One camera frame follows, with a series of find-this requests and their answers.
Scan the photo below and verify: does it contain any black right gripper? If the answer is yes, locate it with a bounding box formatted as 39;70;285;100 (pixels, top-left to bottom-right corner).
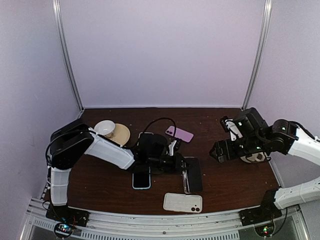
209;136;267;163

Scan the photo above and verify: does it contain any cream case under stack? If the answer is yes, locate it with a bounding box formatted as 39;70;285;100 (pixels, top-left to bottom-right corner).
163;192;203;213

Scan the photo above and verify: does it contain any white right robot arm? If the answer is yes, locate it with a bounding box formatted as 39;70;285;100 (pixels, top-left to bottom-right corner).
209;107;320;221

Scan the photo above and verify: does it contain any light blue phone case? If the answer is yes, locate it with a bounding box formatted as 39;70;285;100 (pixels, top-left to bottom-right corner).
131;167;152;190

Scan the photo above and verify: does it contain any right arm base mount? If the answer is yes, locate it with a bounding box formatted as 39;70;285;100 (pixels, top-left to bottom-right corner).
239;203;282;238

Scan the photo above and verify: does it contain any dark phone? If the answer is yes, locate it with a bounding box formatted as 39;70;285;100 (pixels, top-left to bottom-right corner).
186;157;203;194

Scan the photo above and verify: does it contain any clear magsafe phone case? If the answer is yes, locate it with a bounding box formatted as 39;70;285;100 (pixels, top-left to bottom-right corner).
182;157;196;194

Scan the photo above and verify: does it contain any pink phone case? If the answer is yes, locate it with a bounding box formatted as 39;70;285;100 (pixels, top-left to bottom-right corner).
138;132;154;138

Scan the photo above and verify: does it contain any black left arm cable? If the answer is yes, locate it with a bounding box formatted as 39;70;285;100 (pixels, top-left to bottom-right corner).
132;117;179;148

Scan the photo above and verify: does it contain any purple phone bottom of stack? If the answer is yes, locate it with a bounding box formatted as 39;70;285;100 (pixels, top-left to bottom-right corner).
165;125;194;143

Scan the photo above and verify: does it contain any aluminium frame post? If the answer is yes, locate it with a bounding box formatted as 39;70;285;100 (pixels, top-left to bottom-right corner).
52;0;85;113
241;0;273;110

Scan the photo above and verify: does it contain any left aluminium frame post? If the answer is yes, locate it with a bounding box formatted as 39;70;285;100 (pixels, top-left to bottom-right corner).
52;0;85;113

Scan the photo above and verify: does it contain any white small bowl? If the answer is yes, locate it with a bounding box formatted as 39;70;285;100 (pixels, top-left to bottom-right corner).
94;120;116;137

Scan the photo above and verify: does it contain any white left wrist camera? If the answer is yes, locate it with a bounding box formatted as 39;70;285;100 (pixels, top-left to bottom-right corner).
168;139;181;156

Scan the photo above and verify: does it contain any cream ribbed mug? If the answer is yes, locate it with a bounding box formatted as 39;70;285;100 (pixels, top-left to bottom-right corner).
240;152;272;164

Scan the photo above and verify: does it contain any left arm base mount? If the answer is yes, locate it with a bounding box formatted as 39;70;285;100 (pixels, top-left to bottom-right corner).
45;204;90;239

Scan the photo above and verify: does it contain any aluminium front rail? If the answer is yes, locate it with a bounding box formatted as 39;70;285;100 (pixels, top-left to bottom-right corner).
24;191;305;240

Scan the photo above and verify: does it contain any right aluminium frame post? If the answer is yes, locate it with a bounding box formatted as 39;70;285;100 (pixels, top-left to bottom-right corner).
241;0;273;110

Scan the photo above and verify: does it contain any beige ceramic plate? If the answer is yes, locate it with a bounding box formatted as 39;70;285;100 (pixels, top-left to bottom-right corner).
105;123;131;146

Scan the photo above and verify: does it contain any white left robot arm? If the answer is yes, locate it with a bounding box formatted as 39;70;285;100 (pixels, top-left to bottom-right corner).
45;119;187;222

